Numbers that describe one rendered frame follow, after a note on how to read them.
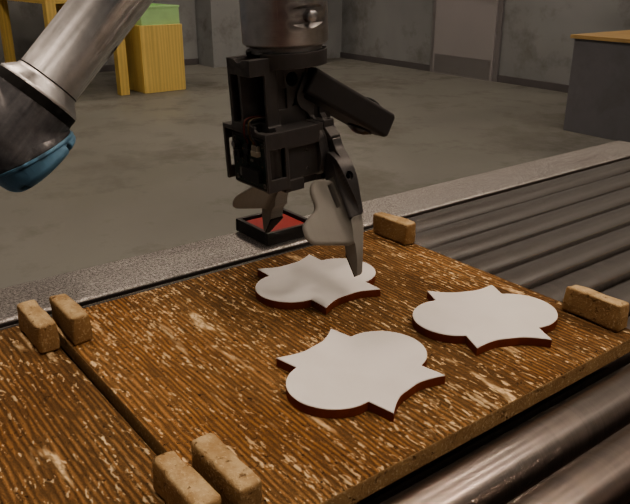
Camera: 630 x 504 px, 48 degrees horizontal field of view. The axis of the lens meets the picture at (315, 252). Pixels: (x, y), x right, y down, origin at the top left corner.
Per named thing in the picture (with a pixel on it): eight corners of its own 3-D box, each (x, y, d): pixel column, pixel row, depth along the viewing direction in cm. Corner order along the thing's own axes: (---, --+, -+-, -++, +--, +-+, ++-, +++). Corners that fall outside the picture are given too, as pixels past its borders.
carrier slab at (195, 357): (47, 333, 67) (45, 317, 66) (376, 239, 90) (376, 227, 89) (250, 563, 41) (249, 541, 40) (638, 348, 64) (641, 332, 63)
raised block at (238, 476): (189, 474, 46) (187, 438, 45) (215, 463, 47) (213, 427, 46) (240, 529, 41) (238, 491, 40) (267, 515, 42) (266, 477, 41)
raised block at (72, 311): (50, 322, 65) (46, 294, 64) (70, 316, 66) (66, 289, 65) (73, 347, 61) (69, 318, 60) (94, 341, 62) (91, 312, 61)
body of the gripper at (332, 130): (226, 183, 67) (213, 51, 63) (300, 164, 72) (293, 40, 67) (271, 203, 62) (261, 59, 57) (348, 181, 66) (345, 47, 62)
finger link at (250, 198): (216, 221, 75) (237, 162, 68) (263, 207, 78) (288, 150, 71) (230, 244, 74) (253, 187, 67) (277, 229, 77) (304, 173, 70)
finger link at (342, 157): (330, 230, 66) (294, 146, 67) (345, 225, 67) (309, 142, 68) (356, 212, 62) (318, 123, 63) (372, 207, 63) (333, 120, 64)
